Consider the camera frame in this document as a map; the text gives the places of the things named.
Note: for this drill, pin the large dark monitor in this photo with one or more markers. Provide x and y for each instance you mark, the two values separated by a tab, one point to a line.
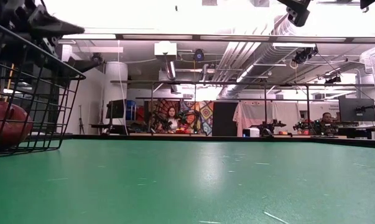
352	109

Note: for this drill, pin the blue storage bin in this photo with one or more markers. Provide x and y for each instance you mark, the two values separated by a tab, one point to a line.
131	109

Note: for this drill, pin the seated person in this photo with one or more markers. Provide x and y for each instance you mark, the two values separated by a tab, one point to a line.
326	119
172	119

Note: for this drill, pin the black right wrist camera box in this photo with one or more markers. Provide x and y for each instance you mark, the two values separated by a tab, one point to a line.
299	17

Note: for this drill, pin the black panel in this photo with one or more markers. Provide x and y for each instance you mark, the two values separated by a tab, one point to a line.
223	118

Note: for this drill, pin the black table border rail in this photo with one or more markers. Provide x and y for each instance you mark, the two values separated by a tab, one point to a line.
174	137

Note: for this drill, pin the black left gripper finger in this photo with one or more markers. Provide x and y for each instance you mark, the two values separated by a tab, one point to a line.
81	64
50	28

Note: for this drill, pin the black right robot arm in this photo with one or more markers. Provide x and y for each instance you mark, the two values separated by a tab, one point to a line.
367	3

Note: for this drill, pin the round black device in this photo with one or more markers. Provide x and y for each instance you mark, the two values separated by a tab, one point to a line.
199	55

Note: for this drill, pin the red apple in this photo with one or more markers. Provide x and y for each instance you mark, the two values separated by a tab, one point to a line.
10	127

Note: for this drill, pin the white square box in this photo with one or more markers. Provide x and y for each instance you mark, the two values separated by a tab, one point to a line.
165	48

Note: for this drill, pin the black camera cluster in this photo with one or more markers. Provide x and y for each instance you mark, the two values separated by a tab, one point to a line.
303	55

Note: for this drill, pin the silver ventilation duct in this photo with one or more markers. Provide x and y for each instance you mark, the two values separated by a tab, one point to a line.
262	56

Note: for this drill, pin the small dark monitor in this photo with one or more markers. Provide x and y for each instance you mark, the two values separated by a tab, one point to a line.
115	109

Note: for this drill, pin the white hanging sheet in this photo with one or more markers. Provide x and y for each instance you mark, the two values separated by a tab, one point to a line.
252	113

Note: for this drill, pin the black pipe frame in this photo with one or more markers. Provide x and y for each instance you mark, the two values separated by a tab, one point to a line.
237	83

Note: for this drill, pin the black overhead frame beam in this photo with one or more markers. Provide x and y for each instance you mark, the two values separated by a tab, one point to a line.
237	38

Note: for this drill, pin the long fluorescent light fixture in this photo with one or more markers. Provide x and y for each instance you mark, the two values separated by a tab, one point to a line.
97	36

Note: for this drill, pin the black tripod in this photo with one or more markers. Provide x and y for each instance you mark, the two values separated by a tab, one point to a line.
80	124

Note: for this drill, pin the white cylindrical column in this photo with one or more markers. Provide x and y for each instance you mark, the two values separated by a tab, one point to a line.
115	81

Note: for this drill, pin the colourful patterned tapestry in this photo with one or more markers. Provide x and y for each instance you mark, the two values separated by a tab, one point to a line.
206	112

